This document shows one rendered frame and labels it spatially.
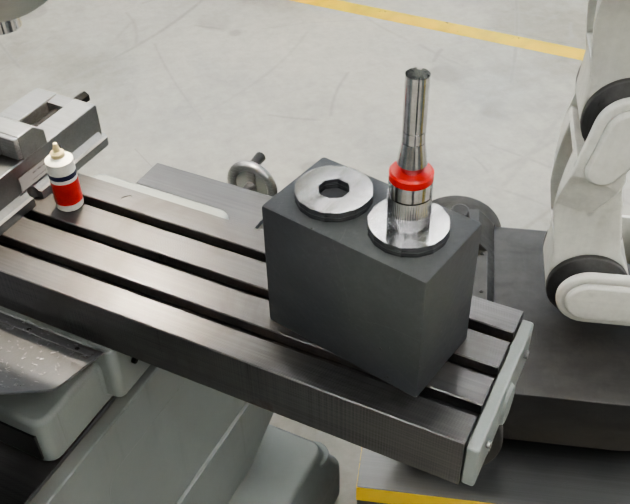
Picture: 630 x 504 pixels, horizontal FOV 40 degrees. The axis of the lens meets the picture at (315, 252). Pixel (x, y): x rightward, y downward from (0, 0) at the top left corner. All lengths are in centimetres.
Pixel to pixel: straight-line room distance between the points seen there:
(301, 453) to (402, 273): 107
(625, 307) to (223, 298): 76
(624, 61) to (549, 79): 221
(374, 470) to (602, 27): 86
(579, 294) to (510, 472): 36
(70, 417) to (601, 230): 91
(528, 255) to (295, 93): 176
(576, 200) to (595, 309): 22
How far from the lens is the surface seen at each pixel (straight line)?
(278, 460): 193
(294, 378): 106
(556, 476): 170
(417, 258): 93
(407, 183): 89
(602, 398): 161
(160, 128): 328
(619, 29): 135
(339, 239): 95
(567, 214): 153
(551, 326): 171
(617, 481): 173
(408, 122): 87
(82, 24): 407
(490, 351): 110
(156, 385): 141
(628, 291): 159
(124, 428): 137
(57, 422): 123
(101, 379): 128
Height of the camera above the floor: 177
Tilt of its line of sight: 42 degrees down
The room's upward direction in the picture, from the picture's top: 2 degrees counter-clockwise
